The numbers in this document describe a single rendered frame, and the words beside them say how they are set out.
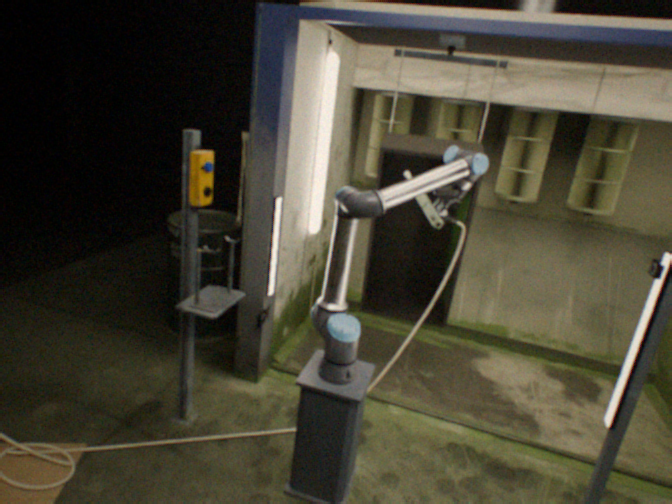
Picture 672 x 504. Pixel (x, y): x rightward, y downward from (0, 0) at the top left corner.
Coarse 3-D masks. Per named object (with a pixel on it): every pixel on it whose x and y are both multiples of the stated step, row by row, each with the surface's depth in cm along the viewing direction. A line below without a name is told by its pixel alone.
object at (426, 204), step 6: (408, 174) 259; (420, 198) 242; (426, 198) 240; (420, 204) 240; (426, 204) 236; (432, 204) 237; (426, 210) 235; (432, 210) 231; (432, 216) 229; (438, 216) 228; (444, 216) 238; (432, 222) 228; (438, 222) 226; (450, 222) 243; (456, 222) 243; (438, 228) 229
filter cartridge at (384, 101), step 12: (384, 96) 377; (408, 96) 374; (384, 108) 378; (396, 108) 377; (408, 108) 379; (384, 120) 381; (396, 120) 379; (408, 120) 385; (372, 132) 393; (384, 132) 384; (396, 132) 383; (408, 132) 392; (372, 144) 394; (372, 156) 395; (372, 168) 397
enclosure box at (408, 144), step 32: (384, 160) 302; (416, 160) 297; (384, 224) 324; (416, 224) 319; (448, 224) 313; (384, 256) 336; (416, 256) 330; (448, 256) 325; (384, 288) 349; (416, 288) 343; (448, 288) 333; (416, 320) 314
